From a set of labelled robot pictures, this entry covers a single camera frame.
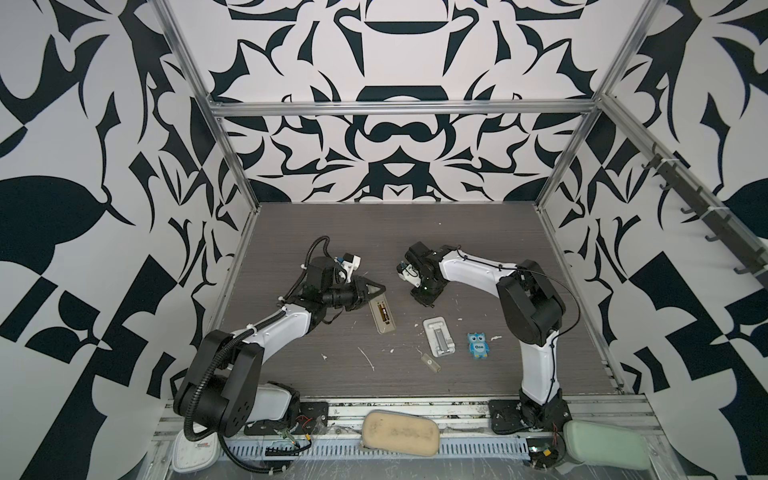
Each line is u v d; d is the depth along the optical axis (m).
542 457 0.71
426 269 0.71
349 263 0.81
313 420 0.73
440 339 0.85
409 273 0.87
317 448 0.71
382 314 0.78
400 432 0.68
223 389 0.42
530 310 0.52
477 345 0.85
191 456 0.67
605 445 0.68
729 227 0.55
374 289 0.80
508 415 0.76
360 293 0.73
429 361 0.83
